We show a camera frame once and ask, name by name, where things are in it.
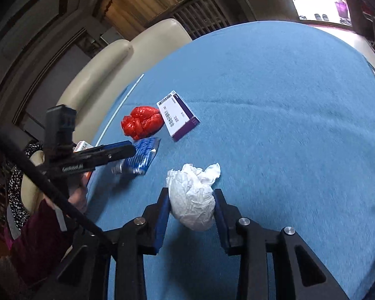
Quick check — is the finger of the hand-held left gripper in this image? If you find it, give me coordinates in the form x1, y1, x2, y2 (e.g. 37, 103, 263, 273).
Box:
95, 140, 137, 167

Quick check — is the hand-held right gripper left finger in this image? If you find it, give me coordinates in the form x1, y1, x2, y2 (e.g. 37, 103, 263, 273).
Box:
34, 187, 171, 300

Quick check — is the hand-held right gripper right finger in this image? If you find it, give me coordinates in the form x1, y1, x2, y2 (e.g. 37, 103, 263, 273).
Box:
212, 189, 350, 300

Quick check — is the blue foil snack packet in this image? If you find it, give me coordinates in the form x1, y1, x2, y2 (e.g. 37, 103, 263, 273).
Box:
112, 137, 161, 176

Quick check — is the white plastic bag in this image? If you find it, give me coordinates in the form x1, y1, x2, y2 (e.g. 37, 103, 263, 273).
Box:
166, 162, 222, 232

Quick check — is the person's left forearm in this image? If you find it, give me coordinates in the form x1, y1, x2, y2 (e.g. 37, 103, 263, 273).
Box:
11, 198, 82, 285

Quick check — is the person's left hand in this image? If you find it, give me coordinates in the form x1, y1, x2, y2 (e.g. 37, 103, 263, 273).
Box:
67, 175, 88, 213

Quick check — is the orange white box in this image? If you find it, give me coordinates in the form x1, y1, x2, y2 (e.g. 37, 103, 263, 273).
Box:
73, 140, 96, 182

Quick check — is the red crumpled plastic bag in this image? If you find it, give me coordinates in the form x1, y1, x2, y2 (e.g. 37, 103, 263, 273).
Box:
121, 106, 164, 141

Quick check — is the thin white stick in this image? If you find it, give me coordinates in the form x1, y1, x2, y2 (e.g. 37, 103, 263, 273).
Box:
97, 74, 145, 146

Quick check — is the purple white box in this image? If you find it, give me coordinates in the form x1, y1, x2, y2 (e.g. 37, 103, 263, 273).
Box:
156, 90, 201, 142

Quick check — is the floral patterned cloth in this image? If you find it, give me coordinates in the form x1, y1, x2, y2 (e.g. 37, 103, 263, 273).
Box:
6, 142, 46, 230

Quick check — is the beige leather sofa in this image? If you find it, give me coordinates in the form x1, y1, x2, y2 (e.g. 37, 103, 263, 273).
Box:
20, 18, 192, 213

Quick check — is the blue tablecloth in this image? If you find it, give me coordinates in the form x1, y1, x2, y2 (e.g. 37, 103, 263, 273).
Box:
84, 20, 375, 300

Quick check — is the brown curtain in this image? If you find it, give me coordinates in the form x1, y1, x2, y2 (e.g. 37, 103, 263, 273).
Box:
103, 0, 185, 38

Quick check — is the glass door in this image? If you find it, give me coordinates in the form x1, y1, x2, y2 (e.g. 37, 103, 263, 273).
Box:
286, 0, 353, 26

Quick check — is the thick black cable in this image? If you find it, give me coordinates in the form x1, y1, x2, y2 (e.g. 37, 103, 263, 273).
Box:
0, 124, 116, 247

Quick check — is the white cable tag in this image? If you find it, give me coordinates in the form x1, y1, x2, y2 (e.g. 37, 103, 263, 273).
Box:
55, 206, 68, 232

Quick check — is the wooden slatted rail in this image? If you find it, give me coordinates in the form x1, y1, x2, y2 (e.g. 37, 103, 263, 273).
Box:
147, 0, 247, 40

